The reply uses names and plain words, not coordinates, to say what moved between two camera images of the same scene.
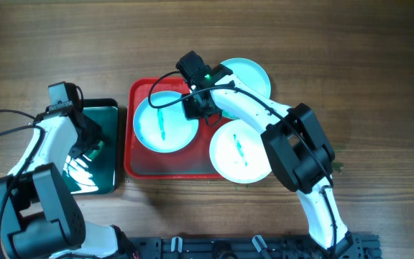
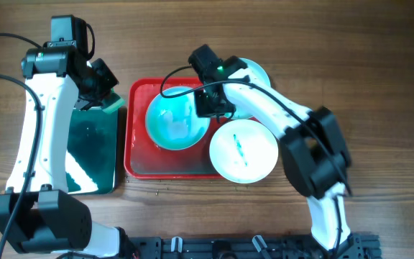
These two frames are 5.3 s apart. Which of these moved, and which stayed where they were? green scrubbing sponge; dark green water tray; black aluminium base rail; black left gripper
Moved: green scrubbing sponge; black left gripper
Stayed: black aluminium base rail; dark green water tray
